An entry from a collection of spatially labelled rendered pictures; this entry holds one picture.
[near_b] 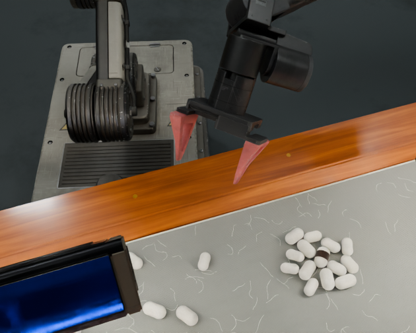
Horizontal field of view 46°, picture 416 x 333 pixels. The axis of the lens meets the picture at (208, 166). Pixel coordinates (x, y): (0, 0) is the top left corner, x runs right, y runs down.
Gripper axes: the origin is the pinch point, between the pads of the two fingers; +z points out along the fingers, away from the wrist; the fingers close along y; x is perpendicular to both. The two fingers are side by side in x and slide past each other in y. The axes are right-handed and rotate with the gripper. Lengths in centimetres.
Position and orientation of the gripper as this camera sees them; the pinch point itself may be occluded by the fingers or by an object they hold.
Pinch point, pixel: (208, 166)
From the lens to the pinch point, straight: 73.7
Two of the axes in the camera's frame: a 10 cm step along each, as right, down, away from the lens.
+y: -8.9, -3.6, 2.7
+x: -3.5, 1.6, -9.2
